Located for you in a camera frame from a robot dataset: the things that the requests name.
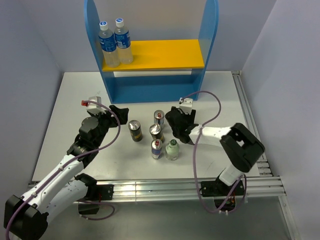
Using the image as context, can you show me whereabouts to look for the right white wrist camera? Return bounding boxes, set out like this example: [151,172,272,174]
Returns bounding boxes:
[178,97,193,115]

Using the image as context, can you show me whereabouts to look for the near red bull can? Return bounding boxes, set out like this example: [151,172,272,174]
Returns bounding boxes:
[151,139,163,160]

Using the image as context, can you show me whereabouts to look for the black yellow can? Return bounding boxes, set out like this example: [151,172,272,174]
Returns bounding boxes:
[128,120,143,142]
[149,123,165,143]

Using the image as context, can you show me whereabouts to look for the red bull can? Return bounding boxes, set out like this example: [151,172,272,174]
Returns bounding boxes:
[151,139,163,160]
[153,110,165,129]

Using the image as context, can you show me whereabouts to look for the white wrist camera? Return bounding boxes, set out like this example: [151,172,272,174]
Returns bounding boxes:
[81,96,106,116]
[178,97,193,115]

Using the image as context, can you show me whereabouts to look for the aluminium front rail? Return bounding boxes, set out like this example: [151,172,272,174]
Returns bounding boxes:
[97,176,286,203]

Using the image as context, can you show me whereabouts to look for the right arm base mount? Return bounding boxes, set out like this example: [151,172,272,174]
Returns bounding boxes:
[199,176,248,215]

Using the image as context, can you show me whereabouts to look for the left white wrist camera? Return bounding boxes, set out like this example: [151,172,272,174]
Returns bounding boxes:
[81,96,106,116]

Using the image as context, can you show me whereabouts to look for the aluminium side rail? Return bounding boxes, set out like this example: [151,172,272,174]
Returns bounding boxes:
[231,71,274,177]

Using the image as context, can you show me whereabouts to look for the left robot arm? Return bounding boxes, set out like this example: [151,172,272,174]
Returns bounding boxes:
[3,100,129,240]

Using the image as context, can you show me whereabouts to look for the right plastic water bottle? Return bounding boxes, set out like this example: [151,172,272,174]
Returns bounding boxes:
[114,17,134,64]

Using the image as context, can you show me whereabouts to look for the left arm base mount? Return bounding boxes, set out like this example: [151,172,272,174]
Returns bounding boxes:
[77,184,114,217]

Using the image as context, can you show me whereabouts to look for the plastic water bottle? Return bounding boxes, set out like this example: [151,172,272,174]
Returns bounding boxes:
[114,17,134,64]
[98,21,120,68]

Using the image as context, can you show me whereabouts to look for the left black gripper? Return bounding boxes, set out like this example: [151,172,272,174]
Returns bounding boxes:
[89,104,128,147]

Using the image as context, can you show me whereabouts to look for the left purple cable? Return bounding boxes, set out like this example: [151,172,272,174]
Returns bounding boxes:
[4,101,122,240]

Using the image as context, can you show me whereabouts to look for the green-capped glass bottle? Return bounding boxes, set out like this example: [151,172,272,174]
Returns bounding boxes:
[165,139,180,161]

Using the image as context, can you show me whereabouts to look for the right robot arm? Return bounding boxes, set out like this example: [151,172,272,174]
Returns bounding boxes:
[165,107,265,195]

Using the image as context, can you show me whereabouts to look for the blue and yellow shelf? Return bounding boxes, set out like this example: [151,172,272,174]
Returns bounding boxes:
[83,0,219,104]

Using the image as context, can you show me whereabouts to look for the left plastic water bottle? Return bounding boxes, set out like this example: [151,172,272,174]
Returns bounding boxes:
[98,21,120,68]

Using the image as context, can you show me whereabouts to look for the far red bull can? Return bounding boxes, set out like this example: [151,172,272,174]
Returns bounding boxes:
[153,110,165,129]

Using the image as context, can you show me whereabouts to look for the left black yellow can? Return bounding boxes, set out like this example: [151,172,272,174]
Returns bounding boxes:
[128,120,143,142]

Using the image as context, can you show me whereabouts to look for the centre black yellow can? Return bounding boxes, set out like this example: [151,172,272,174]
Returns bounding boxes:
[149,123,165,143]

